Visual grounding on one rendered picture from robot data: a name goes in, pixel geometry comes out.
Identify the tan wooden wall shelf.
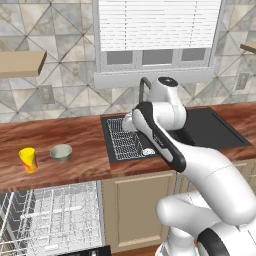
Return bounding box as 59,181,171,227
239,42,256,55
0,50,48,80

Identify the open dishwasher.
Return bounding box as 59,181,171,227
0,180,113,256

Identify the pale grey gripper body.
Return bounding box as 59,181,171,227
121,112,137,133

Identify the grey-green bowl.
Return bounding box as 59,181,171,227
49,143,74,164

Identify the black sink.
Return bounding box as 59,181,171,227
100,106,253,165

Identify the grey wall outlet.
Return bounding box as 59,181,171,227
234,72,251,91
37,84,56,105

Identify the dark sink tap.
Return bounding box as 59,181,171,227
138,76,153,104

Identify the black dishwasher door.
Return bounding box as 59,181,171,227
57,244,113,256

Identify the wire drying rack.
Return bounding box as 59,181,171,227
106,117,158,160

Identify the yellow cup with red pattern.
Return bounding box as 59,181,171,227
18,147,39,175

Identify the window with white blinds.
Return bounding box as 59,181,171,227
92,0,225,90

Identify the white wire dishwasher rack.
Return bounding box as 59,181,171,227
0,182,103,256

